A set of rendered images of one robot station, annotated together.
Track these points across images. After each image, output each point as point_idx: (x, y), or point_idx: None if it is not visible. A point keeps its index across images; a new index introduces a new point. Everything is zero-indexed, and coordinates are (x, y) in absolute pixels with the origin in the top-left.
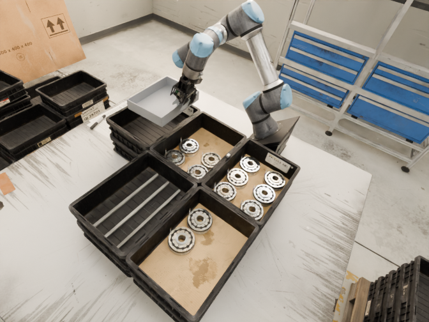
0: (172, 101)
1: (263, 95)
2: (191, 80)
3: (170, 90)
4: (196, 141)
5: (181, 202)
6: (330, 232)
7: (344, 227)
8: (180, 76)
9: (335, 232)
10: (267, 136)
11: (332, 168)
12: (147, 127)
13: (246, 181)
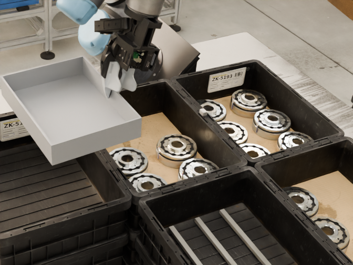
0: (69, 103)
1: (117, 8)
2: (157, 18)
3: (29, 95)
4: (121, 147)
5: (280, 194)
6: (323, 113)
7: (318, 97)
8: (148, 21)
9: (323, 108)
10: (156, 68)
11: (218, 57)
12: (21, 207)
13: (243, 127)
